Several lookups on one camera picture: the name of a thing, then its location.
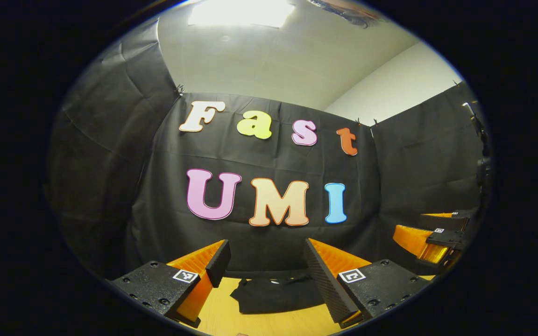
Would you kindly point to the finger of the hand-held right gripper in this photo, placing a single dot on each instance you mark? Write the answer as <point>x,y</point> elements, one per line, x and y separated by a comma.
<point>456,219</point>
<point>414,240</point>

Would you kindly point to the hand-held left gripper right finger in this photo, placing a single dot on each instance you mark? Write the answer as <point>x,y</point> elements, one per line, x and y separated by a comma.
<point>325,280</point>

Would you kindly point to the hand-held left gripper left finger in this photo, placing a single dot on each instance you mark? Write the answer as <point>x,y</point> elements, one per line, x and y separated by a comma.
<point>217,263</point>

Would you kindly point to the black button shirt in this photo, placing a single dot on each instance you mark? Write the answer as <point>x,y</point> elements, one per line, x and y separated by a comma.
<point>278,296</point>

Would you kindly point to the person's head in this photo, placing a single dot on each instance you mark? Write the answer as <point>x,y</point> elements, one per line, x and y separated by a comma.
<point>348,11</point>

